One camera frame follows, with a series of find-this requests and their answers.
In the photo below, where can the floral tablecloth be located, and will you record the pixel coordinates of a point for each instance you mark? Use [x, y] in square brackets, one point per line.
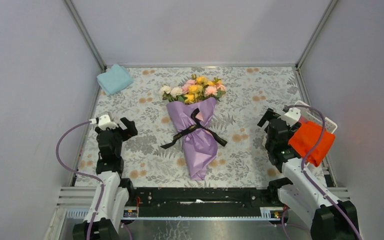
[243, 162]

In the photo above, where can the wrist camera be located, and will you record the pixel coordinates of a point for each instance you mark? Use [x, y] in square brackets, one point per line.
[292, 116]
[104, 121]

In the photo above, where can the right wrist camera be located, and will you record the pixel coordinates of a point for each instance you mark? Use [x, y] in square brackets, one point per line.
[292, 116]

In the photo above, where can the black ribbon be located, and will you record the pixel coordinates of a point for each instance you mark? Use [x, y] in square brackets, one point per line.
[193, 128]

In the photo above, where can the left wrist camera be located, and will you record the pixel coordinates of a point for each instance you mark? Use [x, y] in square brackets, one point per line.
[104, 121]

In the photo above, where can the pink purple wrapping paper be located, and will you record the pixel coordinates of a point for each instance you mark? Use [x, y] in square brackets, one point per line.
[199, 147]

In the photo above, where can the pink fake flower stem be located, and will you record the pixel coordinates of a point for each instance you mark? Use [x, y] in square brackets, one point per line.
[210, 90]

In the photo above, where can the orange cloth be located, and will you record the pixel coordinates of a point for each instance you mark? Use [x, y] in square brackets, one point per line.
[306, 137]

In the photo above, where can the white plastic basket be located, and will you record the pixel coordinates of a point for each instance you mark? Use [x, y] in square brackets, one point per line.
[309, 113]

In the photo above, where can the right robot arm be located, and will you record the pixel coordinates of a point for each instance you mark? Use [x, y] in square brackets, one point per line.
[326, 216]

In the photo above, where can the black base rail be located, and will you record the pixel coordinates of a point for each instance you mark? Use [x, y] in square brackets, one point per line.
[202, 203]

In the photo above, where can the light blue folded towel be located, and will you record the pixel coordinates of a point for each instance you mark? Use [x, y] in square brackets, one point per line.
[114, 80]

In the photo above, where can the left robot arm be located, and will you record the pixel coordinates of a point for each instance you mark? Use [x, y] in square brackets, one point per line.
[113, 192]

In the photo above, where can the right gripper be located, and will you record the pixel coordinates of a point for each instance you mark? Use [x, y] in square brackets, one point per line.
[269, 114]

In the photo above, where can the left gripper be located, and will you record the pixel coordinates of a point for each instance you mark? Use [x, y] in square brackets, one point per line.
[131, 130]

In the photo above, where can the white fake flower stem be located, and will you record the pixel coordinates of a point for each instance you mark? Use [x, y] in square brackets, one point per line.
[172, 94]

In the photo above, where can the yellow fake flower stem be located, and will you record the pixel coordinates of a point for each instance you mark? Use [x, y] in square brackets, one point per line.
[195, 91]

